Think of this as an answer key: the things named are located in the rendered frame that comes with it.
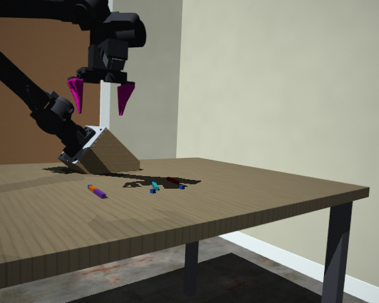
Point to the turquoise rod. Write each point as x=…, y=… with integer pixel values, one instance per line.
x=154, y=185

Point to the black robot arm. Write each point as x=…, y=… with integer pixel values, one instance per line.
x=126, y=28

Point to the purple rod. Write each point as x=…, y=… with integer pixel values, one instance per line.
x=99, y=193

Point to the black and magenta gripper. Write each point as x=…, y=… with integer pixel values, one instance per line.
x=91, y=75

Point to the red rod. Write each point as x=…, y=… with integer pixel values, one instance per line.
x=172, y=180

